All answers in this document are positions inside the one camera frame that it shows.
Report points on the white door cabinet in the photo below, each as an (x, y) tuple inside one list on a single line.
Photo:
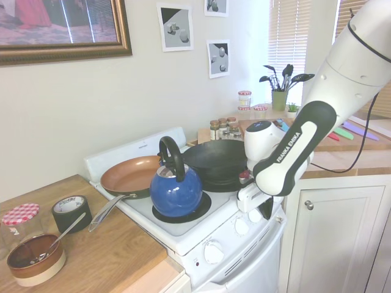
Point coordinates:
[(336, 244)]

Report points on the metal spoon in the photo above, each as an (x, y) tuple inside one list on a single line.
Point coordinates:
[(70, 226)]

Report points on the white electric stove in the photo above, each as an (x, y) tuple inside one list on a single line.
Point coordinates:
[(189, 235)]

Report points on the copper frying pan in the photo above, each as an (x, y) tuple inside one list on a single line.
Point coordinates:
[(131, 174)]

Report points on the black kitchen utensil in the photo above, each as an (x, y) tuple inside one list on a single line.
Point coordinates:
[(265, 78), (302, 77), (270, 68)]

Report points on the poster with black triangle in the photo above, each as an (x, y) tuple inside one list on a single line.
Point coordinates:
[(175, 27)]

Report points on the poster of grey spheres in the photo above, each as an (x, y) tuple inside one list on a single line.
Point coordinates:
[(218, 58)]

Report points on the small potted plant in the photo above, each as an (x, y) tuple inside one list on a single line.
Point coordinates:
[(291, 114)]

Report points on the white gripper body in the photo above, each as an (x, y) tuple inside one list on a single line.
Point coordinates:
[(249, 198)]

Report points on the black kitchen tongs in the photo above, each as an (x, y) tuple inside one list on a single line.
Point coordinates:
[(287, 71)]

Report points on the red knife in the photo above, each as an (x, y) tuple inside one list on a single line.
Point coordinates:
[(334, 136)]

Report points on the white burner knob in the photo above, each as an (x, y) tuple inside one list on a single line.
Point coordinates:
[(241, 226), (254, 215)]

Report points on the purple knife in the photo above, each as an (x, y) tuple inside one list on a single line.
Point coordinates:
[(363, 132)]

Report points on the white oven door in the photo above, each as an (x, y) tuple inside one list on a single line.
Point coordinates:
[(268, 274)]

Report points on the white oven temperature knob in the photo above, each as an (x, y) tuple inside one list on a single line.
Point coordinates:
[(214, 251)]

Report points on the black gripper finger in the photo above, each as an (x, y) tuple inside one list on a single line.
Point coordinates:
[(266, 210)]

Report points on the glass jar red checked lid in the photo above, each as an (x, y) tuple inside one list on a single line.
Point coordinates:
[(244, 98), (243, 113), (260, 112), (21, 213)]

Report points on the glass salt shaker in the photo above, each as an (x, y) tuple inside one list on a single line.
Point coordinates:
[(226, 135)]

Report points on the green utensil holder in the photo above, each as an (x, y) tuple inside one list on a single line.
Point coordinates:
[(279, 100)]

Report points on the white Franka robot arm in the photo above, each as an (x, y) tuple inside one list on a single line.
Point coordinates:
[(351, 61)]

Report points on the poster of grey cylinder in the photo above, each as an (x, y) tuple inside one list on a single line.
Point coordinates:
[(217, 7)]

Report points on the black tape roll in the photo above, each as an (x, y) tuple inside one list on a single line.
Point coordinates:
[(73, 219)]

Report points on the green knife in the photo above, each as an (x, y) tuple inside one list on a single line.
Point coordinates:
[(345, 134)]

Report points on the wooden cutting board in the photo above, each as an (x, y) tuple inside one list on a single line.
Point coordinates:
[(351, 144)]

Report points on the glass spice jar brown lid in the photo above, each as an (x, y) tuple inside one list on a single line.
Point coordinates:
[(223, 123), (214, 129), (234, 130), (231, 120)]

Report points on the silver cabinet knob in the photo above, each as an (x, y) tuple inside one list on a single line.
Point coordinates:
[(309, 205)]

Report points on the green cup with black utensils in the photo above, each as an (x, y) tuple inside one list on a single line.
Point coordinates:
[(287, 36)]

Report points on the brown and cream bowl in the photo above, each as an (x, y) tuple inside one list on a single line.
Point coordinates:
[(39, 268)]

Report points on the painting in bronze frame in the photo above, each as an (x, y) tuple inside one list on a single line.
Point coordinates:
[(46, 21)]

